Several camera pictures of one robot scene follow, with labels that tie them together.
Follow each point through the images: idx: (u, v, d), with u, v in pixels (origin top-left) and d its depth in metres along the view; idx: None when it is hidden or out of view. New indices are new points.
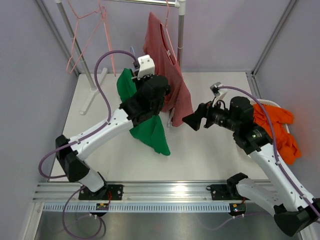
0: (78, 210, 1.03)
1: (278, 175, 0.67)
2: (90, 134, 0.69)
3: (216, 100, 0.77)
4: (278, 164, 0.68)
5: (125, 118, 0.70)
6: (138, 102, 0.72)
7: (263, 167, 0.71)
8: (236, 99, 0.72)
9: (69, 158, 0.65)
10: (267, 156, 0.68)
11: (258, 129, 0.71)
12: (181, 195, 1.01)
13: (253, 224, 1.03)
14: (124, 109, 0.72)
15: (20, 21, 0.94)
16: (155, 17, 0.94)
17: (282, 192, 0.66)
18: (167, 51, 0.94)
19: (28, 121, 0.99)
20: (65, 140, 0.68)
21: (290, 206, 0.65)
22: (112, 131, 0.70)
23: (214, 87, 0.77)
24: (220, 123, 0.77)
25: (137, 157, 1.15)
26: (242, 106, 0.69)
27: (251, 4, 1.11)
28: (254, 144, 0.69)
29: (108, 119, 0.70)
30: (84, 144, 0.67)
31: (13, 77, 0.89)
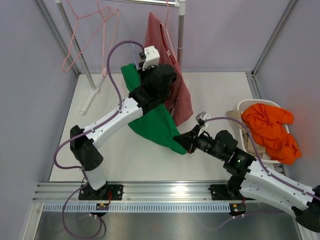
0: (79, 210, 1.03)
1: (276, 184, 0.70)
2: (104, 123, 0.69)
3: (201, 130, 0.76)
4: (270, 175, 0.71)
5: (135, 106, 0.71)
6: (145, 90, 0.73)
7: (261, 182, 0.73)
8: (221, 136, 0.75)
9: (86, 145, 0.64)
10: (259, 173, 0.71)
11: (242, 154, 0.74)
12: (181, 195, 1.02)
13: (253, 225, 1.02)
14: (133, 98, 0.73)
15: (20, 21, 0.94)
16: (155, 17, 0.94)
17: (287, 196, 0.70)
18: (167, 51, 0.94)
19: (28, 121, 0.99)
20: (80, 129, 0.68)
21: (299, 205, 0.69)
22: (123, 120, 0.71)
23: (199, 118, 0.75)
24: (204, 150, 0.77)
25: (136, 157, 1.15)
26: (229, 144, 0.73)
27: (251, 4, 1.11)
28: (244, 169, 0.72)
29: (119, 107, 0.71)
30: (99, 133, 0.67)
31: (12, 77, 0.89)
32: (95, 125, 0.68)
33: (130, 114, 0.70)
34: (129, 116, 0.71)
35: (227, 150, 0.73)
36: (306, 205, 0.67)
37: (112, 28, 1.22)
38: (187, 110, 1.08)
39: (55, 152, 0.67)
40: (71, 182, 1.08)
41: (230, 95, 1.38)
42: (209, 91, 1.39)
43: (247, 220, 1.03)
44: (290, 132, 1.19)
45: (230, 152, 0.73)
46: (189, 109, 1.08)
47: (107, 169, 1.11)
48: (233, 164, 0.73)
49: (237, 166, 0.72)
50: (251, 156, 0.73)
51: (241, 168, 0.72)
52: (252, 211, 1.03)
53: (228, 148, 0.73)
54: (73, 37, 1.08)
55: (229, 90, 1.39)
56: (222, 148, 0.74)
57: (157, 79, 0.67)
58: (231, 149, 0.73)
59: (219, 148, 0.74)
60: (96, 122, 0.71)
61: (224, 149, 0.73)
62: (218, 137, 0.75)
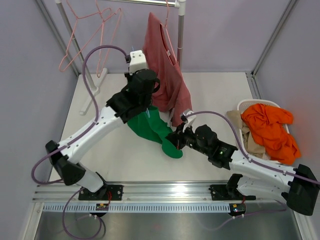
0: (79, 210, 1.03)
1: (257, 168, 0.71)
2: (80, 136, 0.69)
3: (185, 126, 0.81)
4: (251, 160, 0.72)
5: (112, 116, 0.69)
6: (126, 97, 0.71)
7: (245, 170, 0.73)
8: (200, 130, 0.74)
9: (62, 162, 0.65)
10: (240, 159, 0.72)
11: (225, 146, 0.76)
12: (181, 195, 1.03)
13: (253, 225, 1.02)
14: (112, 105, 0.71)
15: (20, 21, 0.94)
16: (155, 17, 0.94)
17: (271, 179, 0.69)
18: (167, 51, 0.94)
19: (27, 121, 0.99)
20: (54, 144, 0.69)
21: (284, 187, 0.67)
22: (100, 132, 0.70)
23: (182, 115, 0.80)
24: (190, 145, 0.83)
25: (136, 157, 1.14)
26: (207, 136, 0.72)
27: (251, 5, 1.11)
28: (227, 160, 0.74)
29: (95, 119, 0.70)
30: (73, 148, 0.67)
31: (12, 77, 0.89)
32: (70, 141, 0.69)
33: (106, 125, 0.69)
34: (105, 127, 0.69)
35: (208, 143, 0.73)
36: (288, 186, 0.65)
37: (112, 28, 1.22)
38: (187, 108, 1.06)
39: (32, 170, 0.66)
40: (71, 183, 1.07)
41: (230, 95, 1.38)
42: (209, 91, 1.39)
43: (248, 220, 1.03)
44: (290, 132, 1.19)
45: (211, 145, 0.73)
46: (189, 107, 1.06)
47: (107, 168, 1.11)
48: (216, 156, 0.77)
49: (220, 158, 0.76)
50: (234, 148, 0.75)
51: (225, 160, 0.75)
52: (252, 211, 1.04)
53: (207, 141, 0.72)
54: (73, 38, 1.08)
55: (229, 90, 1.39)
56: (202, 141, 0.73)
57: (137, 85, 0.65)
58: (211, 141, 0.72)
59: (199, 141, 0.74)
60: (73, 136, 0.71)
61: (204, 142, 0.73)
62: (197, 131, 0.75)
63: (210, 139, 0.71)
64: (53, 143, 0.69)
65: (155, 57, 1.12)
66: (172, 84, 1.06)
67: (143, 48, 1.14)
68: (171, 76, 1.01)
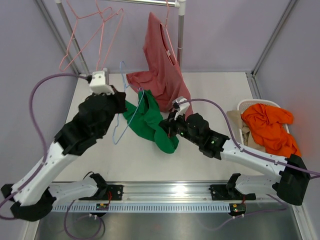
0: (78, 210, 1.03)
1: (248, 158, 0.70)
2: (30, 180, 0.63)
3: (177, 114, 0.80)
4: (243, 149, 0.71)
5: (60, 153, 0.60)
6: (76, 127, 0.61)
7: (236, 160, 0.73)
8: (192, 119, 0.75)
9: (16, 208, 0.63)
10: (232, 149, 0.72)
11: (216, 135, 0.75)
12: (181, 195, 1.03)
13: (253, 225, 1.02)
14: (59, 141, 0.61)
15: (20, 21, 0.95)
16: (155, 17, 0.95)
17: (262, 169, 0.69)
18: (167, 51, 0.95)
19: (27, 121, 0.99)
20: (8, 189, 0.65)
21: (274, 177, 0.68)
22: (51, 172, 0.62)
23: (175, 102, 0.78)
24: (181, 134, 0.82)
25: (137, 156, 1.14)
26: (199, 125, 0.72)
27: (252, 4, 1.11)
28: (218, 150, 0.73)
29: (43, 159, 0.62)
30: (24, 193, 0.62)
31: (12, 77, 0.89)
32: (21, 185, 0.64)
33: (55, 165, 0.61)
34: (56, 166, 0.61)
35: (199, 132, 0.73)
36: (279, 175, 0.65)
37: (112, 28, 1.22)
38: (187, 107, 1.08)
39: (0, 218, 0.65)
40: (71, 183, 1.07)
41: (230, 95, 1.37)
42: (209, 90, 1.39)
43: (248, 220, 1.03)
44: (290, 132, 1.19)
45: (202, 134, 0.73)
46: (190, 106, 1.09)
47: (107, 169, 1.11)
48: (208, 145, 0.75)
49: (211, 147, 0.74)
50: (225, 137, 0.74)
51: (216, 149, 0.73)
52: (252, 211, 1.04)
53: (199, 130, 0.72)
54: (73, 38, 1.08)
55: (229, 90, 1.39)
56: (193, 130, 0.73)
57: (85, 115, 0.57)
58: (203, 130, 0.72)
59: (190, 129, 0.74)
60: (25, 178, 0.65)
61: (196, 131, 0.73)
62: (189, 120, 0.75)
63: (202, 128, 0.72)
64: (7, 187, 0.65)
65: (155, 57, 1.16)
66: (172, 83, 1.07)
67: (144, 48, 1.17)
68: (170, 75, 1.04)
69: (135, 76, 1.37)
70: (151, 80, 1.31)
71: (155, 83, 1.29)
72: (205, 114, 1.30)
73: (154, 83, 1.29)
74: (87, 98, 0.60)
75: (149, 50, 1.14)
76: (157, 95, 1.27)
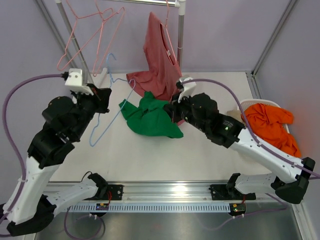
0: (78, 210, 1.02)
1: (266, 155, 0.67)
2: (16, 199, 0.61)
3: (182, 95, 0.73)
4: (260, 145, 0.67)
5: (38, 168, 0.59)
6: (48, 136, 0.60)
7: (249, 153, 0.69)
8: (197, 100, 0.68)
9: (12, 228, 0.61)
10: (248, 143, 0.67)
11: (227, 119, 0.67)
12: (181, 195, 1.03)
13: (253, 225, 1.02)
14: (35, 154, 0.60)
15: (20, 21, 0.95)
16: (155, 17, 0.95)
17: (275, 168, 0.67)
18: (167, 51, 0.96)
19: (27, 121, 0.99)
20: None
21: (286, 178, 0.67)
22: (35, 187, 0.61)
23: (179, 82, 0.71)
24: (185, 119, 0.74)
25: (137, 157, 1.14)
26: (206, 106, 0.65)
27: (252, 4, 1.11)
28: (230, 137, 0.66)
29: (23, 177, 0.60)
30: (15, 213, 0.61)
31: (12, 77, 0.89)
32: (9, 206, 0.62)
33: (36, 179, 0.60)
34: (37, 181, 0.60)
35: (206, 115, 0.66)
36: (295, 179, 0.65)
37: (112, 28, 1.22)
38: None
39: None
40: (70, 183, 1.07)
41: (230, 95, 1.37)
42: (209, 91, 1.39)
43: (248, 220, 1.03)
44: (290, 132, 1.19)
45: (209, 116, 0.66)
46: None
47: (107, 168, 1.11)
48: (217, 131, 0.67)
49: (222, 133, 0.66)
50: (238, 122, 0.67)
51: (225, 135, 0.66)
52: (252, 211, 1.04)
53: (206, 112, 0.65)
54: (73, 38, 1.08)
55: (229, 90, 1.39)
56: (199, 113, 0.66)
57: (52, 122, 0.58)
58: (210, 113, 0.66)
59: (195, 113, 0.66)
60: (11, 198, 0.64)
61: (202, 113, 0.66)
62: (193, 101, 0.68)
63: (209, 111, 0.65)
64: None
65: (155, 57, 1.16)
66: (172, 83, 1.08)
67: (143, 47, 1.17)
68: (170, 75, 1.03)
69: (135, 76, 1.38)
70: (151, 80, 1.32)
71: (155, 83, 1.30)
72: None
73: (154, 83, 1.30)
74: (51, 103, 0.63)
75: (149, 50, 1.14)
76: (157, 95, 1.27)
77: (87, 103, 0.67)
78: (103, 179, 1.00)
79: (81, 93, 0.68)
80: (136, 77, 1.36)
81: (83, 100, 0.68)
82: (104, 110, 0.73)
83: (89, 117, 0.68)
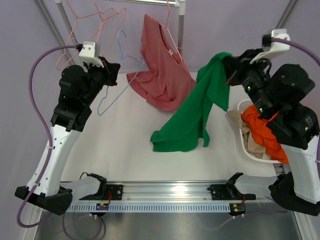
0: (78, 210, 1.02)
1: (312, 170, 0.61)
2: (44, 169, 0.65)
3: (261, 55, 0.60)
4: (317, 162, 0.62)
5: (64, 132, 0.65)
6: (68, 105, 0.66)
7: (296, 156, 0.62)
8: (291, 75, 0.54)
9: (43, 200, 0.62)
10: (310, 153, 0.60)
11: (310, 116, 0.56)
12: (181, 195, 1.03)
13: (254, 224, 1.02)
14: (59, 119, 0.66)
15: (20, 22, 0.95)
16: (151, 19, 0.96)
17: (307, 184, 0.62)
18: (169, 51, 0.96)
19: (27, 120, 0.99)
20: (23, 188, 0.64)
21: (306, 197, 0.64)
22: (62, 152, 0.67)
23: (268, 36, 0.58)
24: (247, 88, 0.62)
25: (137, 157, 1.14)
26: (300, 86, 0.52)
27: (251, 4, 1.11)
28: (301, 139, 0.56)
29: (50, 144, 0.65)
30: (45, 183, 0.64)
31: (13, 77, 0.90)
32: (37, 179, 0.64)
33: (64, 144, 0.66)
34: (64, 145, 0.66)
35: (289, 97, 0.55)
36: (315, 203, 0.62)
37: (112, 28, 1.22)
38: None
39: (18, 220, 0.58)
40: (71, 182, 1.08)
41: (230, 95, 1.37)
42: None
43: (248, 220, 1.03)
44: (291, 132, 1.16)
45: (291, 101, 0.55)
46: None
47: (107, 168, 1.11)
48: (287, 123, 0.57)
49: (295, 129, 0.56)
50: (317, 126, 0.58)
51: (300, 133, 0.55)
52: (252, 211, 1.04)
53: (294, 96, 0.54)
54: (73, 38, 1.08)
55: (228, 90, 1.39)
56: (283, 90, 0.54)
57: (70, 87, 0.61)
58: (296, 99, 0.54)
59: (277, 88, 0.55)
60: (37, 172, 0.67)
61: (287, 93, 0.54)
62: (285, 72, 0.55)
63: (297, 96, 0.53)
64: (20, 189, 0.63)
65: (154, 58, 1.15)
66: (174, 84, 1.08)
67: (140, 50, 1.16)
68: (173, 75, 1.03)
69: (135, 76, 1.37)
70: (152, 80, 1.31)
71: (155, 83, 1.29)
72: None
73: (154, 83, 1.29)
74: (63, 73, 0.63)
75: (147, 53, 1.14)
76: (157, 95, 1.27)
77: (98, 75, 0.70)
78: (103, 176, 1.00)
79: (93, 65, 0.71)
80: (136, 77, 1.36)
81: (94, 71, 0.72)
82: (112, 83, 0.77)
83: (99, 88, 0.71)
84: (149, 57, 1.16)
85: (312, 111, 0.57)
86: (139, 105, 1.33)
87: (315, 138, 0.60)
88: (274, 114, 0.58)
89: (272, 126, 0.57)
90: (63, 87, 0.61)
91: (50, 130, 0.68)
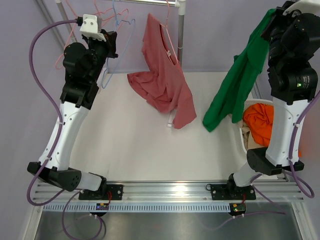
0: (78, 210, 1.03)
1: (286, 132, 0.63)
2: (56, 144, 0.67)
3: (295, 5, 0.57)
4: (294, 126, 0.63)
5: (74, 108, 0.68)
6: (75, 83, 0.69)
7: (278, 113, 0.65)
8: (307, 25, 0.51)
9: (55, 173, 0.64)
10: (291, 113, 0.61)
11: (308, 75, 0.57)
12: (181, 195, 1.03)
13: (254, 224, 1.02)
14: (67, 98, 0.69)
15: (20, 22, 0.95)
16: (154, 18, 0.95)
17: (277, 145, 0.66)
18: (167, 52, 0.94)
19: (27, 120, 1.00)
20: (35, 163, 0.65)
21: (271, 157, 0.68)
22: (72, 128, 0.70)
23: None
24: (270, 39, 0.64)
25: (136, 157, 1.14)
26: (306, 37, 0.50)
27: (251, 4, 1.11)
28: (288, 92, 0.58)
29: (60, 120, 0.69)
30: (56, 156, 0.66)
31: (12, 77, 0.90)
32: (49, 153, 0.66)
33: (73, 120, 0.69)
34: (74, 121, 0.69)
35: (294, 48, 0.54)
36: (276, 164, 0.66)
37: (112, 28, 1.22)
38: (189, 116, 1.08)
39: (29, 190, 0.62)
40: None
41: None
42: (209, 91, 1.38)
43: (248, 220, 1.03)
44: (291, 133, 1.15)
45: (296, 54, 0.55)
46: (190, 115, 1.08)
47: (107, 168, 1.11)
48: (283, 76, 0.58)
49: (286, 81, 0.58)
50: (312, 91, 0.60)
51: (289, 85, 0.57)
52: (252, 211, 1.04)
53: (297, 47, 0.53)
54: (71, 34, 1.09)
55: None
56: (293, 36, 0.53)
57: (75, 67, 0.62)
58: (301, 50, 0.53)
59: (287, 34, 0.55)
60: (48, 148, 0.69)
61: (293, 42, 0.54)
62: (302, 20, 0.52)
63: (301, 46, 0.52)
64: (33, 164, 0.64)
65: (155, 58, 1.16)
66: (172, 85, 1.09)
67: (142, 49, 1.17)
68: (172, 77, 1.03)
69: (135, 76, 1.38)
70: (152, 80, 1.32)
71: (155, 83, 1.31)
72: (204, 114, 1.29)
73: (154, 83, 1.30)
74: (65, 52, 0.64)
75: (149, 53, 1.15)
76: (157, 96, 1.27)
77: (98, 49, 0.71)
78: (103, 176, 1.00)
79: (93, 38, 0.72)
80: (137, 77, 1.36)
81: (94, 45, 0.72)
82: (113, 54, 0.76)
83: (102, 62, 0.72)
84: (150, 56, 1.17)
85: (314, 71, 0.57)
86: (139, 105, 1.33)
87: (303, 101, 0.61)
88: (276, 62, 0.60)
89: (271, 72, 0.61)
90: (68, 67, 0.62)
91: (59, 108, 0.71)
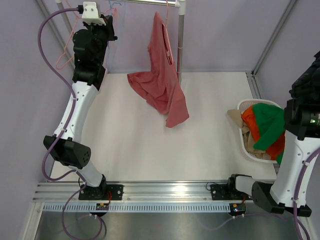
0: (79, 210, 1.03)
1: (294, 169, 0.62)
2: (70, 117, 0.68)
3: None
4: (304, 164, 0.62)
5: (86, 86, 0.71)
6: (85, 65, 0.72)
7: (289, 146, 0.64)
8: None
9: (70, 144, 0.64)
10: (301, 150, 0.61)
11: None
12: (181, 195, 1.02)
13: (254, 225, 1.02)
14: (78, 79, 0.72)
15: (20, 21, 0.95)
16: (159, 17, 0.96)
17: (283, 182, 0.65)
18: (167, 51, 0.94)
19: (27, 120, 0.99)
20: (51, 136, 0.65)
21: (275, 195, 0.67)
22: (84, 105, 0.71)
23: None
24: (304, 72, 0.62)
25: (136, 157, 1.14)
26: None
27: (251, 3, 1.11)
28: (300, 126, 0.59)
29: (73, 96, 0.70)
30: (71, 128, 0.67)
31: (12, 77, 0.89)
32: (65, 124, 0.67)
33: (86, 96, 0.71)
34: (86, 98, 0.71)
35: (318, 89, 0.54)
36: (278, 202, 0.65)
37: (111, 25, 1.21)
38: (183, 112, 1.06)
39: (42, 164, 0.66)
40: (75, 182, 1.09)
41: (230, 96, 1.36)
42: (209, 91, 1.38)
43: (248, 220, 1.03)
44: None
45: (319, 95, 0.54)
46: (184, 111, 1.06)
47: (106, 168, 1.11)
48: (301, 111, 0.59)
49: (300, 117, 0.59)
50: None
51: (302, 120, 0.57)
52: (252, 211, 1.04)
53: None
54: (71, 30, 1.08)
55: (228, 90, 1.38)
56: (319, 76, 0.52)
57: (85, 51, 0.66)
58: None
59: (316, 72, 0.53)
60: (62, 121, 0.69)
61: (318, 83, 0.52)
62: None
63: None
64: (48, 137, 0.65)
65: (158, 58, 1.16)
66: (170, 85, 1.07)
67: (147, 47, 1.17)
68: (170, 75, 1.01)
69: (136, 76, 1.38)
70: (152, 81, 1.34)
71: (155, 83, 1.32)
72: (202, 114, 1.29)
73: (155, 83, 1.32)
74: (73, 39, 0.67)
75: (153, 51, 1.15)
76: (157, 96, 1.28)
77: (100, 34, 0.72)
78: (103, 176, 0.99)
79: (95, 24, 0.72)
80: (137, 77, 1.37)
81: (96, 30, 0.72)
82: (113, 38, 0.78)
83: (105, 45, 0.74)
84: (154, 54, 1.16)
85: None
86: (139, 105, 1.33)
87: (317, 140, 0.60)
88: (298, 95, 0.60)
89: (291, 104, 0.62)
90: (77, 53, 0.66)
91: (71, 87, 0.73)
